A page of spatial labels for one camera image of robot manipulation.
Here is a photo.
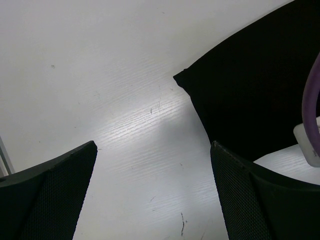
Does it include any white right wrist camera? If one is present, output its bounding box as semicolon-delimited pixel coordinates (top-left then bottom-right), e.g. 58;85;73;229
293;123;320;168

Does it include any black skirt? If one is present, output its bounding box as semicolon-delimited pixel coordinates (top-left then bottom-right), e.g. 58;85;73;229
173;0;320;161

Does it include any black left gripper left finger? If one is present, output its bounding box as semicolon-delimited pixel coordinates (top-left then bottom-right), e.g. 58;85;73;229
0;140;98;240

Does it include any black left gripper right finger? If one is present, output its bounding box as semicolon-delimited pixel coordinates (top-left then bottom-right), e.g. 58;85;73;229
210;141;320;240

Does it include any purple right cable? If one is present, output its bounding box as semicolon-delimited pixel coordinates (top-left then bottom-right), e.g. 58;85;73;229
301;52;320;158

